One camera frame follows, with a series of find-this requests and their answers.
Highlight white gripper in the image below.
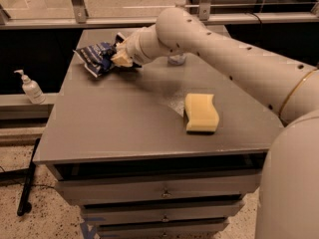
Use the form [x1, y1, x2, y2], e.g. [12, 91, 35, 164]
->
[111, 30, 146, 68]

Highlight blue chip bag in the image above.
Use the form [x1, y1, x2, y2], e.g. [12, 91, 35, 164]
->
[75, 33, 125, 78]

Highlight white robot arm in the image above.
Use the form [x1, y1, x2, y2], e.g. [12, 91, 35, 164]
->
[112, 7, 319, 239]

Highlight yellow sponge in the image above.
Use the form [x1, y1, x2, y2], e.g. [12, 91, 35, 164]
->
[184, 94, 219, 133]

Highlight clear plastic water bottle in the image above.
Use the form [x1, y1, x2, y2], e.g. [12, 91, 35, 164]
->
[167, 0, 186, 66]

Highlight grey drawer cabinet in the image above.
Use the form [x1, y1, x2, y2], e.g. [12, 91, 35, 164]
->
[33, 25, 285, 239]

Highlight white pump dispenser bottle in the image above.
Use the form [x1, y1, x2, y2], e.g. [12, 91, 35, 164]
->
[15, 70, 46, 105]

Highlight top grey drawer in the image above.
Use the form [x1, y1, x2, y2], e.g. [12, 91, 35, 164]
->
[55, 169, 261, 205]

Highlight grey drawer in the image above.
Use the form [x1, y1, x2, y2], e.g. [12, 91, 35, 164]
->
[55, 169, 261, 205]
[81, 200, 244, 225]
[97, 218, 229, 239]

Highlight middle grey drawer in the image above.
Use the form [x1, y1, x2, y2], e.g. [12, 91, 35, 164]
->
[81, 200, 244, 225]

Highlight black floor bar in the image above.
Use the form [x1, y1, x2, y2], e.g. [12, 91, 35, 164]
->
[17, 138, 40, 217]

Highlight bottom grey drawer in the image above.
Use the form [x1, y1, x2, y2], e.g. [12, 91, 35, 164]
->
[97, 218, 229, 239]

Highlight metal window rail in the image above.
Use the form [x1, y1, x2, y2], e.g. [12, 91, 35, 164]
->
[0, 12, 319, 30]

